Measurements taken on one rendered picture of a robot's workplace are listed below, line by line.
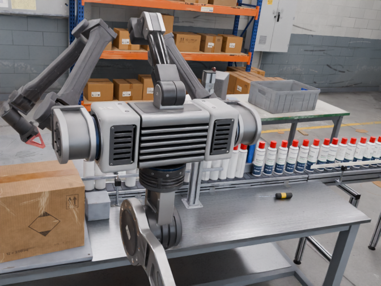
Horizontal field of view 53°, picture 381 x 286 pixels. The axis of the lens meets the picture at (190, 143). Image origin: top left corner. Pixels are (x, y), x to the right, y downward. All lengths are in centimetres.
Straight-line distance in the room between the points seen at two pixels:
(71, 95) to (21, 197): 43
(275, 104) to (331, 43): 516
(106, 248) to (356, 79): 852
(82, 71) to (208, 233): 91
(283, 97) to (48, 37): 363
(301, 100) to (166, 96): 300
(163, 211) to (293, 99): 286
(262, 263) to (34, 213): 162
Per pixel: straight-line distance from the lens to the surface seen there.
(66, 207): 149
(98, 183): 189
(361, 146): 261
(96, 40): 131
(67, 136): 94
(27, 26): 598
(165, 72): 104
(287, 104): 381
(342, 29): 887
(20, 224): 149
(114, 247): 163
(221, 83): 170
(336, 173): 252
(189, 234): 172
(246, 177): 218
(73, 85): 121
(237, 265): 259
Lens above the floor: 184
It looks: 22 degrees down
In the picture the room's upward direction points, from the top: 7 degrees clockwise
